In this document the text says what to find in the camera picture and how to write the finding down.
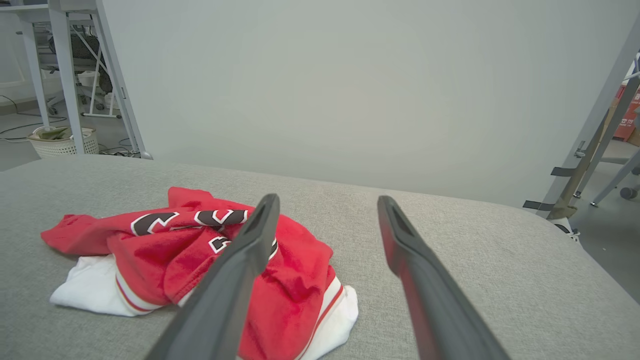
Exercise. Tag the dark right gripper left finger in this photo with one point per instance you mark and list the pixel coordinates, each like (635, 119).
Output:
(225, 295)

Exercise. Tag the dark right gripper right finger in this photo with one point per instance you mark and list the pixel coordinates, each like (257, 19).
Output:
(435, 300)

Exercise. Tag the red and white shirt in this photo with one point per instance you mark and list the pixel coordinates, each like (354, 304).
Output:
(150, 260)

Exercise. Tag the grey chair leg with caster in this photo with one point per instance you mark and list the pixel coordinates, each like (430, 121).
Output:
(617, 180)

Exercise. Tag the white woven laundry basket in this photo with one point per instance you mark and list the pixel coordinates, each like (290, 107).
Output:
(55, 146)

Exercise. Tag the green cloth in basket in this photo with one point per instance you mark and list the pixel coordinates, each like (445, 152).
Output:
(52, 133)

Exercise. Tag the grey metal stand with tape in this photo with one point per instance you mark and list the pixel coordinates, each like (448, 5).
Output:
(597, 125)

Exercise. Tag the red cardboard box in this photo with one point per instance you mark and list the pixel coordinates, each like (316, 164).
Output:
(627, 122)

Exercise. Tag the dark office chair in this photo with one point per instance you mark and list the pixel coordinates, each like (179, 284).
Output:
(87, 52)

